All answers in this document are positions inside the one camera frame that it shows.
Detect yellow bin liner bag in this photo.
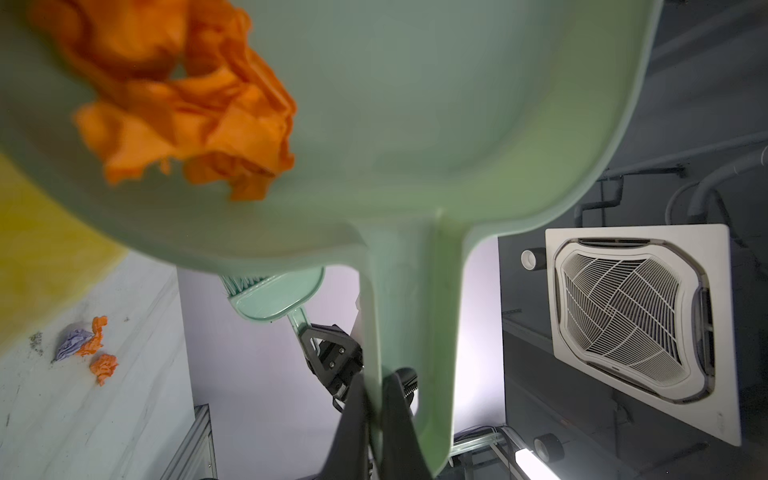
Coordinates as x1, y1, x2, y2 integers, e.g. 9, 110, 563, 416
1, 157, 127, 351

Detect ceiling light tube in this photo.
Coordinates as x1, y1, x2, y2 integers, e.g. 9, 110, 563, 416
515, 449, 560, 480

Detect white ceiling air conditioner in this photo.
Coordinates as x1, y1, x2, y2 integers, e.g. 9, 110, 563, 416
545, 224, 742, 446

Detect orange scraps far right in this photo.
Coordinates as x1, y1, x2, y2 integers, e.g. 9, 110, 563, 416
52, 316, 119, 386

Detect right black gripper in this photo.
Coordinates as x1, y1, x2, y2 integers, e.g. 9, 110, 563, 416
299, 324, 364, 411

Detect green dustpan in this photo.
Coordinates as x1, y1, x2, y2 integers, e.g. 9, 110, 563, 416
1, 1, 662, 475

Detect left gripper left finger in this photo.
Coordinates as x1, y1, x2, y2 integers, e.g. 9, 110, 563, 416
318, 373, 369, 480

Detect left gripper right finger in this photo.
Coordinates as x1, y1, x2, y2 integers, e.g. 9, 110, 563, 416
379, 371, 432, 480

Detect green hand brush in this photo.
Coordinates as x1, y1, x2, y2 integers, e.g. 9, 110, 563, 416
220, 268, 325, 337

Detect orange scrap cluster right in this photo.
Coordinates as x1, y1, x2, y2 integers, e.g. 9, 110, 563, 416
30, 1, 297, 201

